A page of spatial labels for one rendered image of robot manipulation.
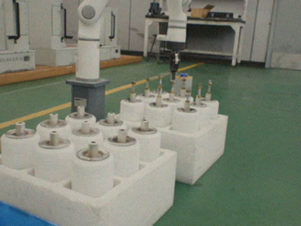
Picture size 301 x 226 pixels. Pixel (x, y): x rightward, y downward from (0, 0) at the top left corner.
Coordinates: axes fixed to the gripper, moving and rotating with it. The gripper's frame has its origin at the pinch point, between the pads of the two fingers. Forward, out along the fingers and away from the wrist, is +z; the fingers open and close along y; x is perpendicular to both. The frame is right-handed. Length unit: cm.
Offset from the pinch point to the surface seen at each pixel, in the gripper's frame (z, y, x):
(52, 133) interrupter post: 7, -57, 37
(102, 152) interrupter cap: 10, -61, 25
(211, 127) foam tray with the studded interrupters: 17.4, -12.5, -14.6
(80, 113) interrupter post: 8.9, -30.7, 33.6
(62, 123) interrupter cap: 10, -39, 38
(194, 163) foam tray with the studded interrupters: 26.7, -26.9, -5.6
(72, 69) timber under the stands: 31, 241, 74
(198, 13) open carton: -48, 438, -107
